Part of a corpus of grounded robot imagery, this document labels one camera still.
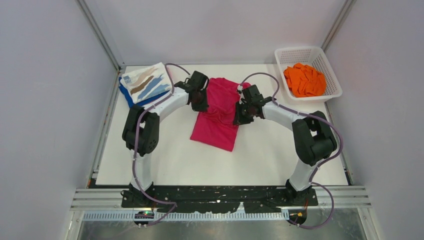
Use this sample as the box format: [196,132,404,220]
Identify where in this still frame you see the magenta t shirt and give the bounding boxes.
[190,77,241,152]

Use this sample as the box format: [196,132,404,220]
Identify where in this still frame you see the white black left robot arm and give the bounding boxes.
[122,71,210,207]

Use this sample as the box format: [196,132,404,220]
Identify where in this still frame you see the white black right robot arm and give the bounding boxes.
[233,85,338,205]

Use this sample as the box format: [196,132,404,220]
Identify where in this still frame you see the white patterned folded t shirt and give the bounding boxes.
[121,62,172,103]

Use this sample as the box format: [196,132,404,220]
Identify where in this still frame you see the orange t shirt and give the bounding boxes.
[283,63,327,98]

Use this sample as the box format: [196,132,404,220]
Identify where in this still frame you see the blue folded t shirt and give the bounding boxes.
[118,77,169,108]

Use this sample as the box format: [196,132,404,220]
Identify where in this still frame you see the white plastic laundry basket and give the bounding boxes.
[274,46,343,104]

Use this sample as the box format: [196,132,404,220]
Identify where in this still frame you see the left aluminium corner post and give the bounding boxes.
[75,0,126,73]

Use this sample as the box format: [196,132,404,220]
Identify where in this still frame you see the aluminium corner post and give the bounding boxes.
[321,0,357,52]
[75,0,126,73]

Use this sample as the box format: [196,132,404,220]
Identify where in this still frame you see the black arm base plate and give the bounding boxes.
[120,185,318,214]

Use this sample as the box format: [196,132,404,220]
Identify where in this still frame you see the aluminium frame rail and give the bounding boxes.
[70,186,372,222]

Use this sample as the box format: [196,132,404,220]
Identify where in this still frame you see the right aluminium corner post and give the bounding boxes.
[321,0,357,52]

